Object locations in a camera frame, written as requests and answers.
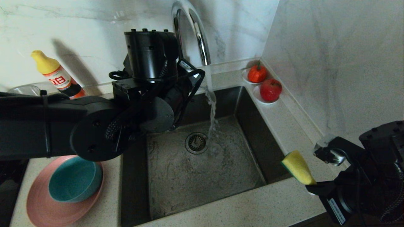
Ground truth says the yellow green sponge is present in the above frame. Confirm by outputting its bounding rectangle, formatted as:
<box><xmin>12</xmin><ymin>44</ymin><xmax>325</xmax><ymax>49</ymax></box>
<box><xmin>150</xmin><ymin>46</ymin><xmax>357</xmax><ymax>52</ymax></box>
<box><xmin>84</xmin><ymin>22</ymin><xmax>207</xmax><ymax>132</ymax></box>
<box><xmin>282</xmin><ymin>150</ymin><xmax>317</xmax><ymax>186</ymax></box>

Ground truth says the chrome gooseneck faucet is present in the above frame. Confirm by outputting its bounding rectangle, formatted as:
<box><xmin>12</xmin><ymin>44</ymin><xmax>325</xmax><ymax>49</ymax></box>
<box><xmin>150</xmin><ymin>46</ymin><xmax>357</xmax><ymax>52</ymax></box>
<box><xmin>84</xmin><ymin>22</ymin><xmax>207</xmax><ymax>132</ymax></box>
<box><xmin>171</xmin><ymin>0</ymin><xmax>211</xmax><ymax>66</ymax></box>

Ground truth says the yellow capped dish soap bottle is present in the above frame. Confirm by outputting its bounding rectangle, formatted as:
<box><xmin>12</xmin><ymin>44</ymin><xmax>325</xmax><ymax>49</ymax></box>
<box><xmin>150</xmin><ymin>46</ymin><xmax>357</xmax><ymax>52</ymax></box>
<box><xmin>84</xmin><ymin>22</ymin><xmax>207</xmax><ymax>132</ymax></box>
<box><xmin>31</xmin><ymin>50</ymin><xmax>87</xmax><ymax>99</ymax></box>

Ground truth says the teal bowl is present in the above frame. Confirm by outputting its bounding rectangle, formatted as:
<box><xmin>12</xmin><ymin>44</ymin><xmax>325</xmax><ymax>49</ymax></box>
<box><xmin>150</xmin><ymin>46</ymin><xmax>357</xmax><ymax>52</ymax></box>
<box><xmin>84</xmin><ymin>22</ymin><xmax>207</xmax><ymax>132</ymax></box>
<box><xmin>48</xmin><ymin>157</ymin><xmax>103</xmax><ymax>203</ymax></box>

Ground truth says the stainless steel sink basin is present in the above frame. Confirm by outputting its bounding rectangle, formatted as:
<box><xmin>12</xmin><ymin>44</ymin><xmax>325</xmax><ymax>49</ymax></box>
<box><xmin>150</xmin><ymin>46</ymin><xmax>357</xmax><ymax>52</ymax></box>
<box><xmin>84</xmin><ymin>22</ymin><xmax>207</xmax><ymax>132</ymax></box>
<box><xmin>119</xmin><ymin>86</ymin><xmax>295</xmax><ymax>227</ymax></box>

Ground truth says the clear running water stream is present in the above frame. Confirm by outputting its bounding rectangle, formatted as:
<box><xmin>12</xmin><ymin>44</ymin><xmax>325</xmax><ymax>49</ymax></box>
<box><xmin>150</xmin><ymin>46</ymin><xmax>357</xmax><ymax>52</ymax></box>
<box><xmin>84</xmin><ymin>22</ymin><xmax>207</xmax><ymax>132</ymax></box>
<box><xmin>202</xmin><ymin>66</ymin><xmax>222</xmax><ymax>156</ymax></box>

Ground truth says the small white dish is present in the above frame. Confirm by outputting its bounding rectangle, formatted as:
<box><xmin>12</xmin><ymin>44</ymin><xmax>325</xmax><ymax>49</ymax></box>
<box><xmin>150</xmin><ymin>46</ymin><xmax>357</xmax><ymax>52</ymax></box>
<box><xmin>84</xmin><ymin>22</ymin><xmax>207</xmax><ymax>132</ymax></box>
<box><xmin>242</xmin><ymin>68</ymin><xmax>268</xmax><ymax>85</ymax></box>
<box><xmin>253</xmin><ymin>85</ymin><xmax>280</xmax><ymax>105</ymax></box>

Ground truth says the round metal drain strainer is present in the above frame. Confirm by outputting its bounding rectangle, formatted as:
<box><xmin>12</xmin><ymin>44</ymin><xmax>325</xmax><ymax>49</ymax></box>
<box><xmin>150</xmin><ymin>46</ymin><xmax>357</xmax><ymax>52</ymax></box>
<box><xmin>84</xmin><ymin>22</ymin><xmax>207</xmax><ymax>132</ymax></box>
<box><xmin>185</xmin><ymin>131</ymin><xmax>209</xmax><ymax>154</ymax></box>

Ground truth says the red apple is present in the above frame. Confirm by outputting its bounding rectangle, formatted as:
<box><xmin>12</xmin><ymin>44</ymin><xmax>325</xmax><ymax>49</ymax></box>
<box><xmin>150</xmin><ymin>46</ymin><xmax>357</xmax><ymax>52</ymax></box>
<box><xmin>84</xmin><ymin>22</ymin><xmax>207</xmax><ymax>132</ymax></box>
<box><xmin>259</xmin><ymin>79</ymin><xmax>282</xmax><ymax>102</ymax></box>

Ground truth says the clear glass bowl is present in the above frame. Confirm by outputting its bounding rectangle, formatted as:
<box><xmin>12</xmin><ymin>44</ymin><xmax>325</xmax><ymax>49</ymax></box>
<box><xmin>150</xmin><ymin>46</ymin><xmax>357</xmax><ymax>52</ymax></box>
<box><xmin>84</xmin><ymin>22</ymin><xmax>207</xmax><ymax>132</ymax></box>
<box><xmin>8</xmin><ymin>84</ymin><xmax>41</xmax><ymax>96</ymax></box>

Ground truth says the pink plate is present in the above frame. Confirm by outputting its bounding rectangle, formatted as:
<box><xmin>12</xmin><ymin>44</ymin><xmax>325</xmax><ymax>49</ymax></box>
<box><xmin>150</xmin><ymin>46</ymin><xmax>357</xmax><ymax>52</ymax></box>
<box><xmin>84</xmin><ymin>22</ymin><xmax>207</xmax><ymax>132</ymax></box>
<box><xmin>27</xmin><ymin>154</ymin><xmax>104</xmax><ymax>227</ymax></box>

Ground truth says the black stove top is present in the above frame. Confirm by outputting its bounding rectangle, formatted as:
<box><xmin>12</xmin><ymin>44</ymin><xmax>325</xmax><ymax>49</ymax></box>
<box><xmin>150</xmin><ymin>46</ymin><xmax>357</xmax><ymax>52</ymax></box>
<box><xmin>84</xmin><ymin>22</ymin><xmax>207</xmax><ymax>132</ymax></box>
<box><xmin>0</xmin><ymin>159</ymin><xmax>29</xmax><ymax>227</ymax></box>

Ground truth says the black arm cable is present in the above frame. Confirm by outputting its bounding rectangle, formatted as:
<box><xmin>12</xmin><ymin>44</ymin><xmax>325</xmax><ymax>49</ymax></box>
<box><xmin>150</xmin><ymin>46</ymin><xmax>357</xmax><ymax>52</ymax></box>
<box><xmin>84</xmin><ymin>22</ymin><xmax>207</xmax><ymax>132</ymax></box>
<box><xmin>379</xmin><ymin>159</ymin><xmax>404</xmax><ymax>224</ymax></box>
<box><xmin>109</xmin><ymin>70</ymin><xmax>132</xmax><ymax>81</ymax></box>

